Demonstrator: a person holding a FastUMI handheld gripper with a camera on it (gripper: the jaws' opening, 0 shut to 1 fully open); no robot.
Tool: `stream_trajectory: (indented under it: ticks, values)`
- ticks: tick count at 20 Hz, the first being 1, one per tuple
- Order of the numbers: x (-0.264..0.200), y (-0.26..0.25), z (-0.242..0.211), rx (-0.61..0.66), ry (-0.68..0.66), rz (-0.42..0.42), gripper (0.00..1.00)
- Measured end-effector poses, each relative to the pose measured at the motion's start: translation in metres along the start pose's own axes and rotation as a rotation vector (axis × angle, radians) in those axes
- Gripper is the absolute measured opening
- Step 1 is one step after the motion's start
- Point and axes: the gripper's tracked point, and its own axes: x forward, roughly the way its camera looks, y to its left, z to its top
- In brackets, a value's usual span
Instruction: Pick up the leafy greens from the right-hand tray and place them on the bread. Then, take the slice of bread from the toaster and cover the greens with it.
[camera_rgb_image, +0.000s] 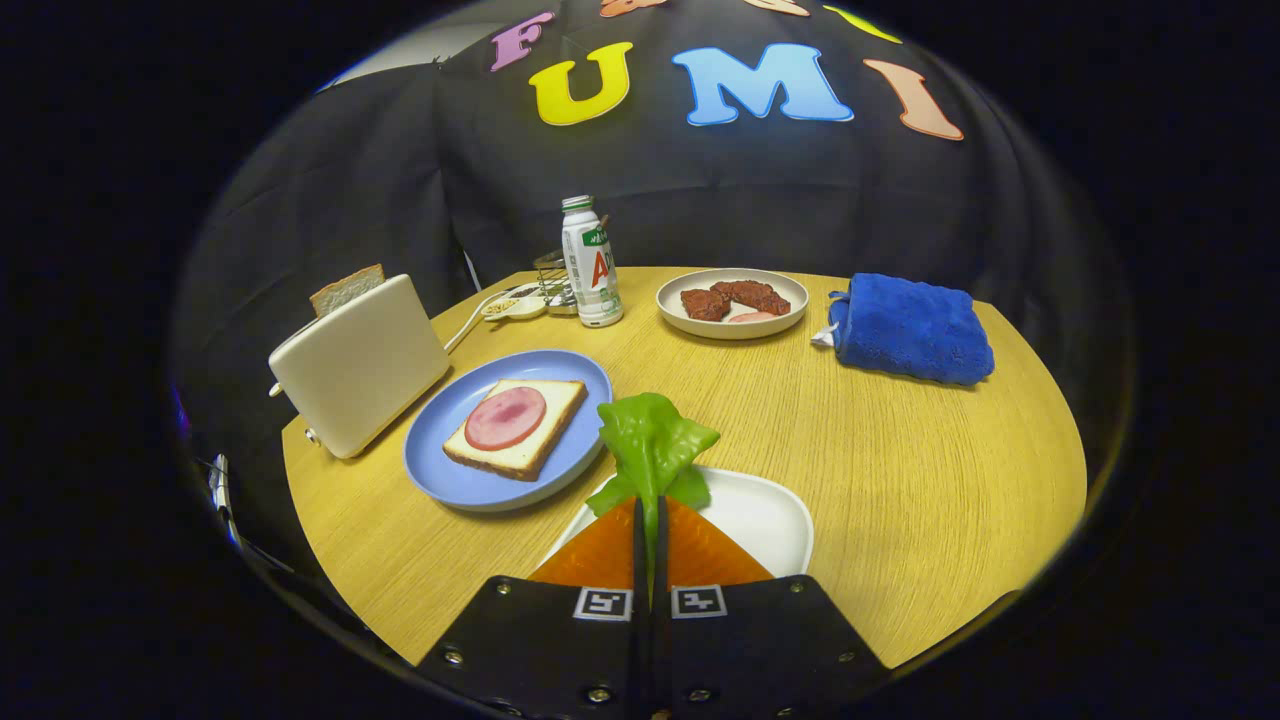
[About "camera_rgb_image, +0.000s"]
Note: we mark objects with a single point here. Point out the large brown meat piece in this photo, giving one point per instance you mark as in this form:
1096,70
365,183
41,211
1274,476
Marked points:
755,296

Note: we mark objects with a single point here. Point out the white sandwich bread slice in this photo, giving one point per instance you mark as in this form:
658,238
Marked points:
555,410

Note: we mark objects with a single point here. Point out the white toaster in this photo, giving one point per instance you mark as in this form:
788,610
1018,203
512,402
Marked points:
360,370

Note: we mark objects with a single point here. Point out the small brown meat piece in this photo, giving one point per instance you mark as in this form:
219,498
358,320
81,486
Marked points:
705,304

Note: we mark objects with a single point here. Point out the clear utensil holder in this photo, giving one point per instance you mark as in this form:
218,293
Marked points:
553,285

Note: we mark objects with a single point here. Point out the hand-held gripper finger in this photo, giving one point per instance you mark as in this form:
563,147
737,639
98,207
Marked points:
660,560
639,570

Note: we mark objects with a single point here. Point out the pale pink ham slice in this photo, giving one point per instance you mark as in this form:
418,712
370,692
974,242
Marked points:
752,317

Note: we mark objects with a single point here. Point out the beige round plate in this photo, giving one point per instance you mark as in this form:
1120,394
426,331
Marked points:
700,328

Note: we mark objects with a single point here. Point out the pink round ham slice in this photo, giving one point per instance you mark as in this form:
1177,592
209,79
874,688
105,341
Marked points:
505,418

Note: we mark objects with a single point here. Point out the white square plate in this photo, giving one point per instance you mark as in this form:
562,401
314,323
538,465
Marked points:
760,520

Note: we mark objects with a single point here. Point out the blue round plate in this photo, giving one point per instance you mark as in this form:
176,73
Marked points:
450,470

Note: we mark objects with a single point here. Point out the small white device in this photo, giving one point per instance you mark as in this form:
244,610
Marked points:
220,495

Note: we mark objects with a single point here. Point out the black backdrop cloth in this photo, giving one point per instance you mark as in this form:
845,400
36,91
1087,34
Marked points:
700,190

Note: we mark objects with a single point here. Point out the white divided condiment dish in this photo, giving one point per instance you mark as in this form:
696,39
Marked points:
515,303

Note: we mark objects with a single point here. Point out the toasted bread slice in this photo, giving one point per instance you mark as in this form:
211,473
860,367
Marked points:
345,290

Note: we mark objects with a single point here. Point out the green lettuce leaf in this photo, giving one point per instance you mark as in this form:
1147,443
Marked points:
650,440

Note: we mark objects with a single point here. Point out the white drink bottle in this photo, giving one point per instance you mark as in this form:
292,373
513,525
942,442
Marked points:
592,270

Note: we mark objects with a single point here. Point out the blue folded towel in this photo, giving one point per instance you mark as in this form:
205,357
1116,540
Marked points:
910,330

